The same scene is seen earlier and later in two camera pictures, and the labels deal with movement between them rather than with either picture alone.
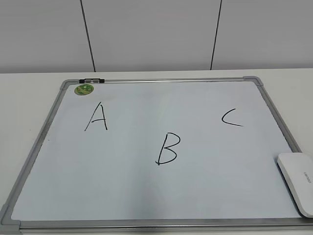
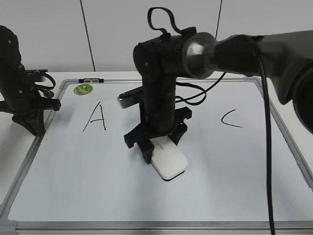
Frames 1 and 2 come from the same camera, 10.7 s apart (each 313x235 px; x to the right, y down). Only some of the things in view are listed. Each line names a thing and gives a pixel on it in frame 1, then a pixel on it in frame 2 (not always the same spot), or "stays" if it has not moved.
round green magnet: [83, 89] stays
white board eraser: [297, 169] → [167, 159]
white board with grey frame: [168, 156] stays
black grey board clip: [92, 81] stays
